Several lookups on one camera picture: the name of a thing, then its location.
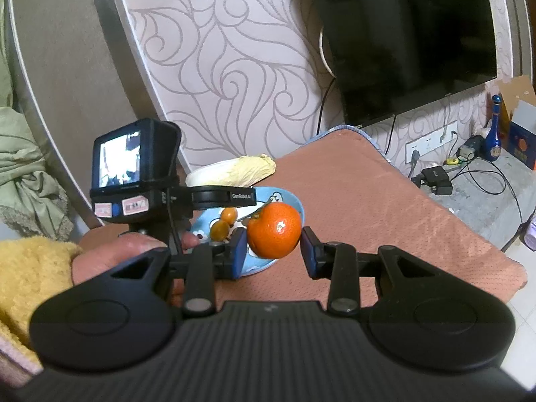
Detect person's left hand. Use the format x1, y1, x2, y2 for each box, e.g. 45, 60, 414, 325
71, 233, 202, 289

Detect black television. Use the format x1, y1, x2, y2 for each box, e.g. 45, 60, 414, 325
307, 0, 499, 127

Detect pink cloth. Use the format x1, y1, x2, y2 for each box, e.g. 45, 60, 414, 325
0, 335, 43, 388

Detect blue printed box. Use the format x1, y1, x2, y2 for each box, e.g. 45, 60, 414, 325
508, 122, 536, 169

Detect black tangled cables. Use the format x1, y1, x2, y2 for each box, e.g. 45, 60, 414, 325
458, 157, 527, 253

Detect orange tangerine with stem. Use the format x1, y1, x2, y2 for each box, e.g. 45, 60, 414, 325
246, 202, 303, 259

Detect grey power adapter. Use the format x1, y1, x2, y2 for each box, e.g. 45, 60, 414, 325
456, 134, 486, 162

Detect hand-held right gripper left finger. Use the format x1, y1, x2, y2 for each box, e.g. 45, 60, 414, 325
110, 229, 249, 318

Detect lavender object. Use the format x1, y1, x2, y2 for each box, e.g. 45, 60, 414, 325
525, 213, 536, 253

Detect napa cabbage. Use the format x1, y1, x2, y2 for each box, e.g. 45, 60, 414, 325
185, 153, 277, 189

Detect yellow sleeved left forearm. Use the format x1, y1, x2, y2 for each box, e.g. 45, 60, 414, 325
0, 236, 84, 371

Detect orange pink table mat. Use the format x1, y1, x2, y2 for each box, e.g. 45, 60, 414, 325
79, 128, 527, 302

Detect blue cartoon plate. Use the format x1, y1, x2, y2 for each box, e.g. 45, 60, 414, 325
190, 186, 306, 277

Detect green fringed cloth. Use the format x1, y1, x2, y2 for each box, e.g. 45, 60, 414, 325
0, 105, 75, 242

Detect white wall socket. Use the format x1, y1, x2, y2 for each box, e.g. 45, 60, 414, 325
405, 120, 458, 164

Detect black television cable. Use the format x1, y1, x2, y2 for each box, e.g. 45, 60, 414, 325
385, 114, 398, 153
317, 76, 337, 135

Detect black power adapter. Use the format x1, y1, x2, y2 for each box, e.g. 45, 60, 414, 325
412, 166, 454, 196

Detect brown cardboard box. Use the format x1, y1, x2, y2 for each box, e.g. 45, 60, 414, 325
498, 74, 536, 168

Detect white cable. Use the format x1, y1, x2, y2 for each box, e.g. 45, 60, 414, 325
319, 25, 336, 79

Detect grey television cabinet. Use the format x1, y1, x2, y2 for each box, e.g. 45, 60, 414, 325
412, 146, 536, 256

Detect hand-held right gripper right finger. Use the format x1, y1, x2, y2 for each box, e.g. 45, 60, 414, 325
301, 226, 432, 316

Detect blue bottle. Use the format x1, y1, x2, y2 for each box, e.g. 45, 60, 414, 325
485, 94, 504, 162

